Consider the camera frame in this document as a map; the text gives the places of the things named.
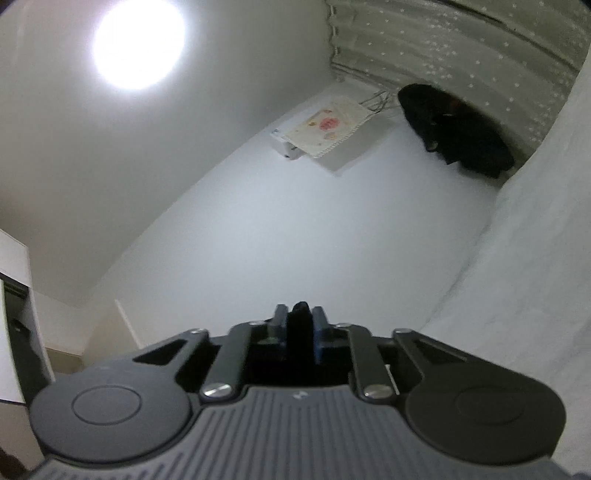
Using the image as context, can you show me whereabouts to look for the white wardrobe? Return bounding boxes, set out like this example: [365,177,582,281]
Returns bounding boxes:
[0,228,51,407]

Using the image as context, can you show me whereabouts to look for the round ceiling light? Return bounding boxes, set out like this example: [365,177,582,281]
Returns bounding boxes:
[91,0,186,90]

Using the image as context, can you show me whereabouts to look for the white air conditioner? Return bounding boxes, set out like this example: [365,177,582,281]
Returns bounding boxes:
[269,95,393,175]

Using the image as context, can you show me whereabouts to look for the printed cloth cover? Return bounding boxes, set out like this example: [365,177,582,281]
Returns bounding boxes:
[283,95,372,160]

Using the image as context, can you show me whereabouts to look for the grey star-printed curtain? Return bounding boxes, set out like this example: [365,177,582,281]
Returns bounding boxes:
[325,0,591,158]

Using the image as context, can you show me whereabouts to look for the white cables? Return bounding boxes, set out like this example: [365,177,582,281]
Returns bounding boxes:
[364,89,399,114]

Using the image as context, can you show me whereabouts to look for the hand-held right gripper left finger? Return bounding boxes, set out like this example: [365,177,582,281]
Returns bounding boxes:
[133,304,291,400]

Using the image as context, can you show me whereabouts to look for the black hanging jacket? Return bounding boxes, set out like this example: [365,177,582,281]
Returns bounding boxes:
[397,83,515,180]

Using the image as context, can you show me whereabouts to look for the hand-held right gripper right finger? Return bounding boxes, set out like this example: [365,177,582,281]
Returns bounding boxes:
[311,305,468,400]

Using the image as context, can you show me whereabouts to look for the light grey bed sheet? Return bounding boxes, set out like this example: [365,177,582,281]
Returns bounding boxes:
[418,65,591,480]

